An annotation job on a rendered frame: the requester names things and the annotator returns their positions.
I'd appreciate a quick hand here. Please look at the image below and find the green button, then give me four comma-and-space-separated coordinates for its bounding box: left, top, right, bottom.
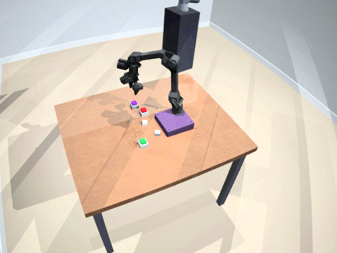
137, 138, 148, 149

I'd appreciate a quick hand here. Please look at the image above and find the red button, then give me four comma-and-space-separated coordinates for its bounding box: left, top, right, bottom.
139, 108, 148, 117

